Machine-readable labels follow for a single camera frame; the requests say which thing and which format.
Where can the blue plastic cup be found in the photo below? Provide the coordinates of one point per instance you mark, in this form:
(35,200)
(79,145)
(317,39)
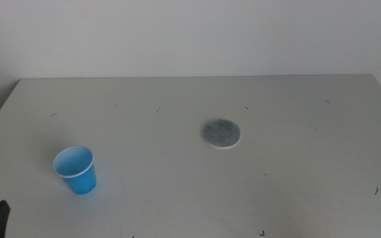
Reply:
(79,182)

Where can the round grey cup mat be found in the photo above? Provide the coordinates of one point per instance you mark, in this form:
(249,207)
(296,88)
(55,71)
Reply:
(220,133)

